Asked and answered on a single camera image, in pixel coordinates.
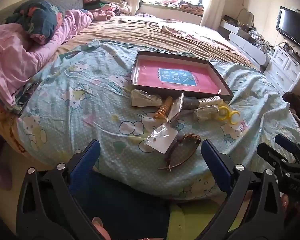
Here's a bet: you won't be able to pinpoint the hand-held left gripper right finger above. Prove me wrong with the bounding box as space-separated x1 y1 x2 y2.
201 140 285 240

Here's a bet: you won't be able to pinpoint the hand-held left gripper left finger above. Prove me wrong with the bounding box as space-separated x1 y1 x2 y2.
16 140 103 240

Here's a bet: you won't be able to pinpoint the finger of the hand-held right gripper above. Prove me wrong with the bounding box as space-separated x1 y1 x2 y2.
275 134 300 163
257 143 294 173

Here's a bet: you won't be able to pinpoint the brown strap wristwatch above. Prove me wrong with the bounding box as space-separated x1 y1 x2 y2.
157 134 202 172

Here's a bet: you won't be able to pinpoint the bagged yellow rings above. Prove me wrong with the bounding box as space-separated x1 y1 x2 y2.
219 101 240 125

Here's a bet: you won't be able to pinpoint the white earring card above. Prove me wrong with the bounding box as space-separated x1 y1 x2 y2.
145 123 178 153

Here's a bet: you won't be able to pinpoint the clear bag of grey jewelry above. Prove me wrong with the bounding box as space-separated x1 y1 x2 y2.
130 89 163 107

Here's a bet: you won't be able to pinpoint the dark cardboard box tray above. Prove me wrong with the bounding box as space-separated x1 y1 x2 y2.
131 50 234 103

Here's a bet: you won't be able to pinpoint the dark brown furry object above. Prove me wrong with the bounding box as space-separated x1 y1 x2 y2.
282 91 300 130

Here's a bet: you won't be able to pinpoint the person's dark blue pants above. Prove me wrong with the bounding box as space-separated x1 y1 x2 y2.
72 170 170 240

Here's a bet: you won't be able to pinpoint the printed cat blanket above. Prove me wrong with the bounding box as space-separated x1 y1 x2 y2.
16 39 300 200

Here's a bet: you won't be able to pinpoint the green stool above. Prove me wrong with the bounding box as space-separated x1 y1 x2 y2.
169 200 240 240

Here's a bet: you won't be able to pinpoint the dark grey packet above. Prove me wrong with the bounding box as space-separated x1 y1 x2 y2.
182 97 200 110

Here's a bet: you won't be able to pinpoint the clear plastic bag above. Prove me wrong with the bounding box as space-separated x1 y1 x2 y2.
166 92 185 124

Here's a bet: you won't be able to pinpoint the white drawer cabinet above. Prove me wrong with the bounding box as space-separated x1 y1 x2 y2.
264 46 300 93

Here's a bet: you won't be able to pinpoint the pink book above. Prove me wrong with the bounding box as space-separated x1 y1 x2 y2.
137 60 220 93

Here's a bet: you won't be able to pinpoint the white grey dressing table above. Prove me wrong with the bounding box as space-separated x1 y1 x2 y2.
219 20 268 68

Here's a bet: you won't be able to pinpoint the black flat television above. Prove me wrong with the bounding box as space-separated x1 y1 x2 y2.
276 6 300 53

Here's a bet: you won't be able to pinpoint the pink quilt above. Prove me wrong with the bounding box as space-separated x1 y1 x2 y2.
0 9 94 105

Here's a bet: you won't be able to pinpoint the light floral cloth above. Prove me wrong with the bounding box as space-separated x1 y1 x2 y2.
157 21 230 50

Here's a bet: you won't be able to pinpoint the tan bedsheet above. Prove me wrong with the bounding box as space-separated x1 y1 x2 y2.
57 15 255 68

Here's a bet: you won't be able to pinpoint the curvy framed mirror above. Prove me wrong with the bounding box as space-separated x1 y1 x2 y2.
236 8 255 27

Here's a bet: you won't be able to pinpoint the pink plush toy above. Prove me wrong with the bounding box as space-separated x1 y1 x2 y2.
94 9 115 21

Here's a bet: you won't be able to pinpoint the dark floral quilt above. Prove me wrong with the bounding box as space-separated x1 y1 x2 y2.
4 0 67 45

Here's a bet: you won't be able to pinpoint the clothes on window seat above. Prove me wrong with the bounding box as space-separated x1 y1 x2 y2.
150 0 205 14

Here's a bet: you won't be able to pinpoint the pile of clothes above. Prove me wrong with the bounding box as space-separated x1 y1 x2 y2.
84 0 132 15

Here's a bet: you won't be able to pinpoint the grey dotted pillow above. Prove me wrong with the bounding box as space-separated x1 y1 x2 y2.
42 0 87 12

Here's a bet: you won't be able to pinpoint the orange spiral hair tie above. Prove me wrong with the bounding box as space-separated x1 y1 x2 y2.
154 96 174 120

